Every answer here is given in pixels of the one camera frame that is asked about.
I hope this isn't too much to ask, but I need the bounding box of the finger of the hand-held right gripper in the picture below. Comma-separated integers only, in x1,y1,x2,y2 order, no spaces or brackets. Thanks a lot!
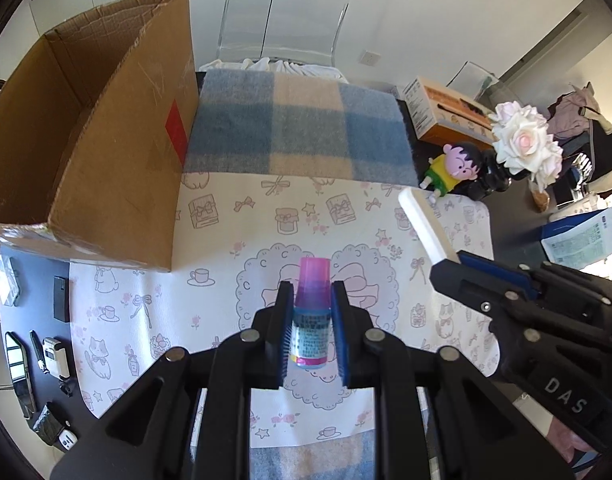
457,251,612,311
430,259,612,356

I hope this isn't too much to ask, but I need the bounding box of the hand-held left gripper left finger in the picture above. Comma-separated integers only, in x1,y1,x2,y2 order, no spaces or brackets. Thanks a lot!
50,281,294,480

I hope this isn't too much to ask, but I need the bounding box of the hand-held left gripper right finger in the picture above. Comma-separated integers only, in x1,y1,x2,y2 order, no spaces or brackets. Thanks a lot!
331,281,574,480

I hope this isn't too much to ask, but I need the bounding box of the small pink-capped bottle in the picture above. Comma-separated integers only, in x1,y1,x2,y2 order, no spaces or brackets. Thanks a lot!
291,256,334,371

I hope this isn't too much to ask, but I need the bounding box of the white bar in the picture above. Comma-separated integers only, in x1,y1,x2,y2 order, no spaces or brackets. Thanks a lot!
398,189,461,264

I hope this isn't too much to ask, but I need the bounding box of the brown cardboard box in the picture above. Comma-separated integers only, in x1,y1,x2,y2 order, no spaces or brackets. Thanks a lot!
0,0,197,273

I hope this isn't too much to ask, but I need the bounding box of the jar with brown contents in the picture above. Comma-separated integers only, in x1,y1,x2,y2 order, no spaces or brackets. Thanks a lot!
530,180,551,212

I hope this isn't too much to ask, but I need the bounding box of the blue white packet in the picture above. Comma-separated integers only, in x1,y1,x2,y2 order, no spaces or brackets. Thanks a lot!
541,205,612,271

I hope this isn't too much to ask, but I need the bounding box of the cartoon boy figurine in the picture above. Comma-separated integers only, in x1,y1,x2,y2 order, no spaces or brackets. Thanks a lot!
420,142,484,196

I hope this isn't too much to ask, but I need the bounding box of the white printed mat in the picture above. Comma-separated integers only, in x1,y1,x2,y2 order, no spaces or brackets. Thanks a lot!
68,170,502,448

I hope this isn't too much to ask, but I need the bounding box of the white rose bouquet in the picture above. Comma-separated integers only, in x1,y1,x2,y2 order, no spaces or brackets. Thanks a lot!
488,101,564,192

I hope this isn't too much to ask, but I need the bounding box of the orange white carton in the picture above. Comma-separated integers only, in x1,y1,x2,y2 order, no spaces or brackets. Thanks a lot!
403,76,497,147

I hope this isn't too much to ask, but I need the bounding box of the pile of clothes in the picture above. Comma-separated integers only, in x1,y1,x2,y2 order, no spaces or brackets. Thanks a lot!
546,82,612,138

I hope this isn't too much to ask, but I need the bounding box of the blue beige plaid blanket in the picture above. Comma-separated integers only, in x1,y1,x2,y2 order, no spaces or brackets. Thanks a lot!
183,69,421,480

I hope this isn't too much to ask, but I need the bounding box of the black phone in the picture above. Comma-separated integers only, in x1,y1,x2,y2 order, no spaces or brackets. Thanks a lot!
53,275,71,323

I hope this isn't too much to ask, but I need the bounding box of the small white device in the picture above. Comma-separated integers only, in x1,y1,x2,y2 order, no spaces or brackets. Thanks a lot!
42,337,70,380

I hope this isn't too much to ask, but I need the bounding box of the black pen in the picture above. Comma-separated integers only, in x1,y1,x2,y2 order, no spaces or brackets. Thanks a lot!
30,330,49,376

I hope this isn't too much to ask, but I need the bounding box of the black foil packet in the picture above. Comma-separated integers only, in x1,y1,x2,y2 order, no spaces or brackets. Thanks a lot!
28,402,69,446

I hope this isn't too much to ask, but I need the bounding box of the white cloth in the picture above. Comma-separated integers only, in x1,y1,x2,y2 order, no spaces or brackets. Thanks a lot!
198,57,349,83

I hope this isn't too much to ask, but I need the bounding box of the glossy black device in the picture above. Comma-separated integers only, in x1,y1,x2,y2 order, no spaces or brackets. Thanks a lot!
4,331,37,418

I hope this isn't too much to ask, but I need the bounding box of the tissue pack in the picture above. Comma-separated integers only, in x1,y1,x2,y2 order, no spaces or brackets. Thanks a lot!
0,255,22,307

